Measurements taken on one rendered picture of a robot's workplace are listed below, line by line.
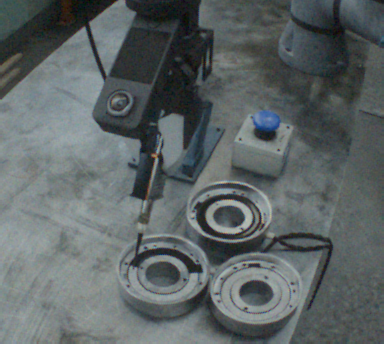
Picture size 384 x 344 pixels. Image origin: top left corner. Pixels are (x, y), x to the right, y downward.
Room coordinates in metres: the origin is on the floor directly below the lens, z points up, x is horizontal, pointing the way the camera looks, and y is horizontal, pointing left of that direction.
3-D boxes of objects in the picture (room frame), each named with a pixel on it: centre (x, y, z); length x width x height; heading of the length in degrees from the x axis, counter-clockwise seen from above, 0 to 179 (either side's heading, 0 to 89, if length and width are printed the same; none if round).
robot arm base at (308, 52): (0.94, -0.24, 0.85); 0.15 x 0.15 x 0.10
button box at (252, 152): (0.63, -0.10, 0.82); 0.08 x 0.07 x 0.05; 160
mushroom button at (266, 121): (0.62, -0.10, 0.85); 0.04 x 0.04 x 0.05
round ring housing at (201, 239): (0.48, -0.05, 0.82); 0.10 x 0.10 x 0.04
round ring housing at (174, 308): (0.38, 0.03, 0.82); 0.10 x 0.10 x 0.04
